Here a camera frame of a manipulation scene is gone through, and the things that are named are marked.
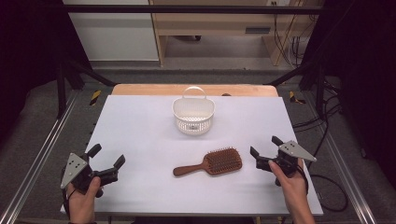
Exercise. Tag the brown wooden hairbrush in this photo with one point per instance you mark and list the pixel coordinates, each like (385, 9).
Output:
(222, 161)

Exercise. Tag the light wooden desk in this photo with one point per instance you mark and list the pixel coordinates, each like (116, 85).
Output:
(214, 25)

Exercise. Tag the white cabinet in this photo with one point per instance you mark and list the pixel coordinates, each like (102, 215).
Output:
(115, 34)

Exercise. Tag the black curtain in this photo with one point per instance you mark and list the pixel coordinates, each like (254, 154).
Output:
(28, 56)
(367, 77)

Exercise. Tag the aluminium floor rail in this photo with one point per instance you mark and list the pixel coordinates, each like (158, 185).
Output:
(37, 161)
(345, 174)

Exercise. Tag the light wooden table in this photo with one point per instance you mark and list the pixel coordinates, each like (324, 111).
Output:
(149, 89)

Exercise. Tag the person's right hand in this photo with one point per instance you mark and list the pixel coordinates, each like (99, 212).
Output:
(294, 188)

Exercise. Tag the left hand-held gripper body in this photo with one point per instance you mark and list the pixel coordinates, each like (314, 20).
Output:
(76, 169)

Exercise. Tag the white plastic basket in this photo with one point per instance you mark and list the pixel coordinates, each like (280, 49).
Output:
(193, 112)

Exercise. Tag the black metal frame stand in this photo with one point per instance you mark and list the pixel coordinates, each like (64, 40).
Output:
(320, 90)
(61, 90)

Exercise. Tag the yellow black tape marker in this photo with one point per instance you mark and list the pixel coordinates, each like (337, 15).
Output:
(95, 97)
(292, 97)

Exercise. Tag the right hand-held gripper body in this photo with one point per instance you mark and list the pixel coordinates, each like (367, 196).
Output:
(292, 151)

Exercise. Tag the black horizontal frame bar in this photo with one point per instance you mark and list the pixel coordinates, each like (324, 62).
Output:
(186, 9)

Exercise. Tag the person's left hand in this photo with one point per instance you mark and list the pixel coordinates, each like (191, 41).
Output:
(81, 205)

